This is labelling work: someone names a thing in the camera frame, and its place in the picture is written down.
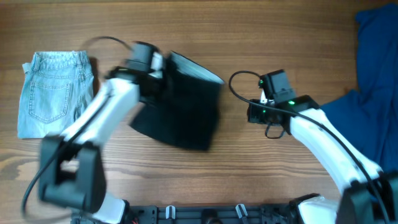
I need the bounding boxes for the black shorts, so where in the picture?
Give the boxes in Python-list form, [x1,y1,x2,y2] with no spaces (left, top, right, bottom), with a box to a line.
[129,52,224,151]

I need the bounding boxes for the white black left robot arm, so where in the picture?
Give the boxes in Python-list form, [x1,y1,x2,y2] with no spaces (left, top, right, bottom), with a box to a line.
[35,52,164,223]

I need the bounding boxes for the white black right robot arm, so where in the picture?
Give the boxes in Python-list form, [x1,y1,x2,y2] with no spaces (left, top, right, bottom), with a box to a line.
[248,95,397,223]

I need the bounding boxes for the light blue denim shorts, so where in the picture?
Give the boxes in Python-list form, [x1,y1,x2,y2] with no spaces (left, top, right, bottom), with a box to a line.
[17,51,94,139]

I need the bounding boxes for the blue polo shirt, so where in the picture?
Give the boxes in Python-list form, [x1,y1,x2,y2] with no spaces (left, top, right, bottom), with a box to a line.
[322,3,397,172]

